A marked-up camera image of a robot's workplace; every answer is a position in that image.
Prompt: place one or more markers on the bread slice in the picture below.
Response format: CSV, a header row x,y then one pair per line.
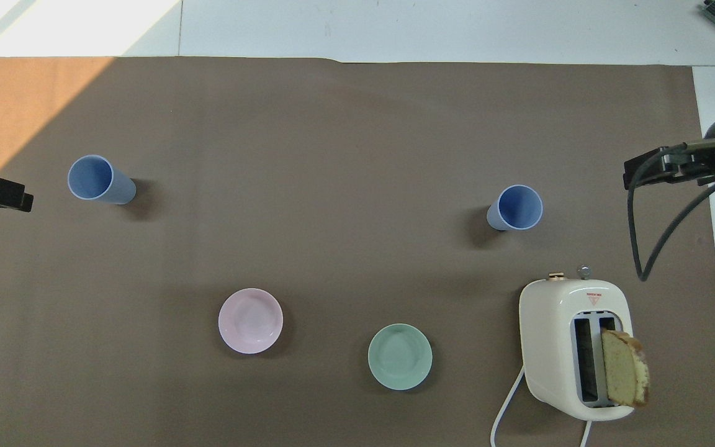
x,y
623,369

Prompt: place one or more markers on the cream toaster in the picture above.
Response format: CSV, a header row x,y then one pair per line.
x,y
547,347

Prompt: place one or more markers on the green bowl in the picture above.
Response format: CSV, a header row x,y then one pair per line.
x,y
400,357

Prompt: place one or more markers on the blue plastic cup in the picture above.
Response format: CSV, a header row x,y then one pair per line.
x,y
98,181
517,208

